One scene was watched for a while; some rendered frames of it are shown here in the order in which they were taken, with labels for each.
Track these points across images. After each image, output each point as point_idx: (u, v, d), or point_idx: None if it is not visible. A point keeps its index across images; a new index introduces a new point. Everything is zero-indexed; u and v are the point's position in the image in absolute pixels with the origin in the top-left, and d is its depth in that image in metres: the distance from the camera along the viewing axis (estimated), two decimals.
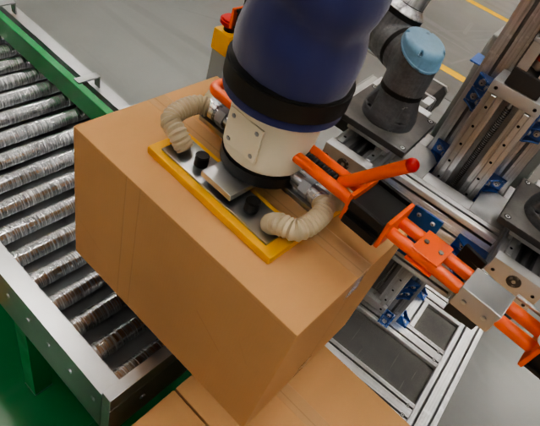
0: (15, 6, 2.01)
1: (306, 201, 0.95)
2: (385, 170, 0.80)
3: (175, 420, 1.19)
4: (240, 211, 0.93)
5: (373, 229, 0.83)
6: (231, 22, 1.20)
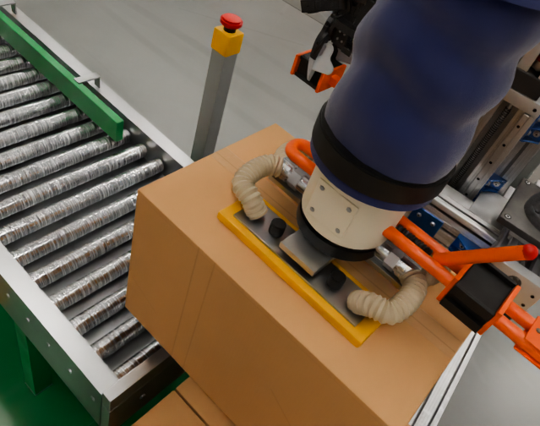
0: (15, 6, 2.01)
1: (391, 274, 0.89)
2: (496, 254, 0.73)
3: (175, 420, 1.19)
4: (323, 286, 0.86)
5: (478, 316, 0.76)
6: (294, 68, 1.13)
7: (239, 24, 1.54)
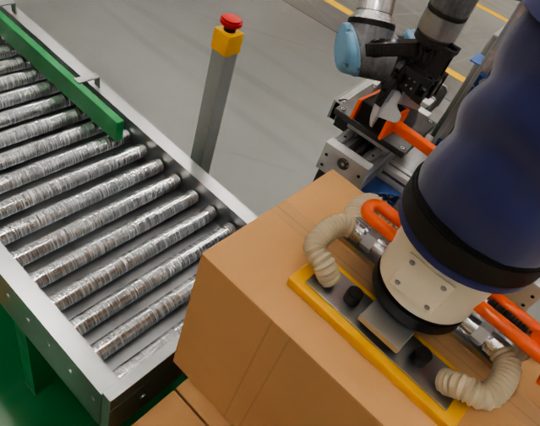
0: (15, 6, 2.01)
1: (477, 347, 0.83)
2: None
3: (175, 420, 1.19)
4: (407, 364, 0.80)
5: None
6: (355, 113, 1.07)
7: (239, 24, 1.54)
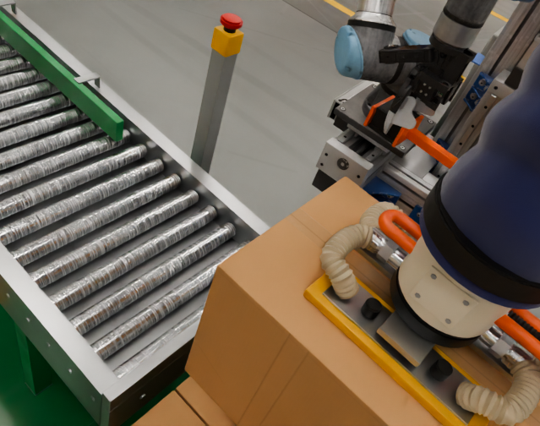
0: (15, 6, 2.01)
1: (497, 360, 0.82)
2: None
3: (175, 420, 1.19)
4: (427, 378, 0.79)
5: None
6: (368, 120, 1.06)
7: (239, 24, 1.54)
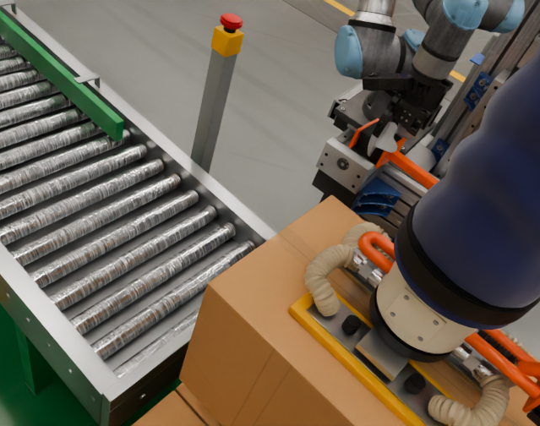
0: (15, 6, 2.01)
1: (468, 374, 0.87)
2: None
3: (175, 420, 1.19)
4: (402, 390, 0.84)
5: None
6: (353, 143, 1.12)
7: (239, 24, 1.54)
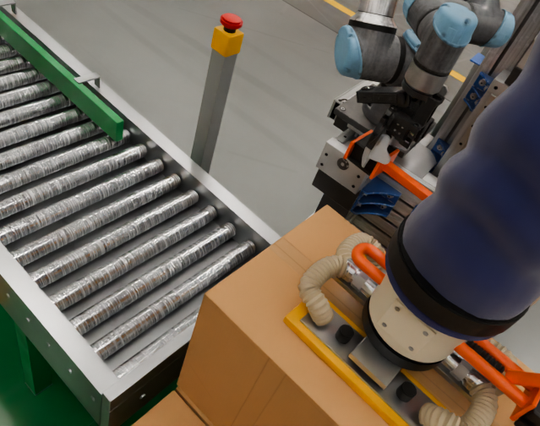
0: (15, 6, 2.01)
1: (458, 382, 0.90)
2: None
3: (175, 420, 1.19)
4: (394, 399, 0.87)
5: None
6: (347, 154, 1.14)
7: (239, 24, 1.54)
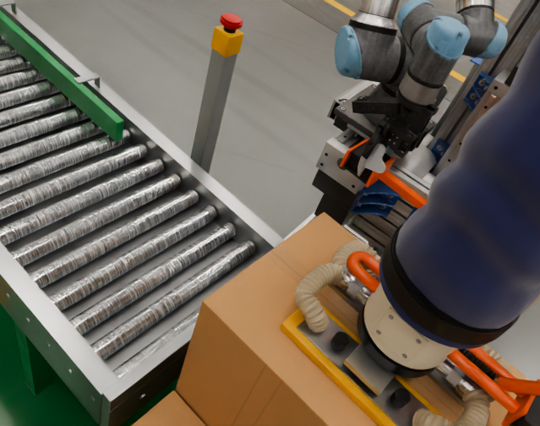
0: (15, 6, 2.01)
1: (451, 388, 0.91)
2: None
3: (175, 420, 1.19)
4: (388, 405, 0.88)
5: None
6: (344, 162, 1.16)
7: (239, 24, 1.54)
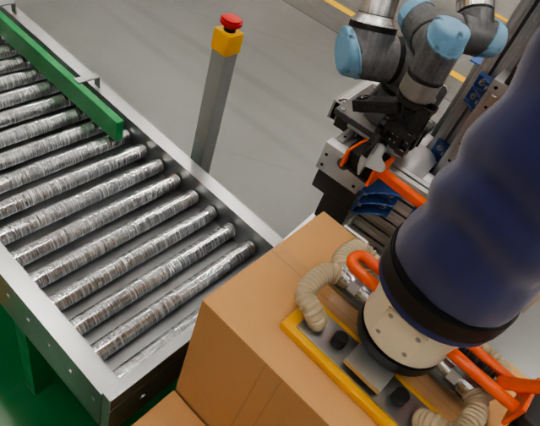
0: (15, 6, 2.01)
1: (451, 387, 0.91)
2: None
3: (175, 420, 1.19)
4: (387, 404, 0.88)
5: None
6: (344, 161, 1.16)
7: (239, 24, 1.54)
